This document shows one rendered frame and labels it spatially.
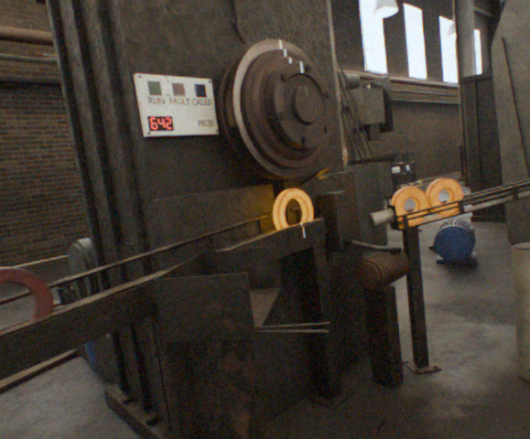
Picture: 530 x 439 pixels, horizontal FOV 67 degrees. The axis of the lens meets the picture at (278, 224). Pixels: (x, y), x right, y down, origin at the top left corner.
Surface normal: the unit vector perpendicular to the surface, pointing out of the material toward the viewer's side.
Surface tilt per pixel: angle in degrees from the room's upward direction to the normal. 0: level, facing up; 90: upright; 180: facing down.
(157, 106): 90
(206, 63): 90
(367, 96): 92
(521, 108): 90
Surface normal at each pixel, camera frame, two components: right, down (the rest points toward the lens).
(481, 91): -0.73, 0.18
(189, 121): 0.68, 0.01
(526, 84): -0.87, 0.17
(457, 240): -0.45, 0.17
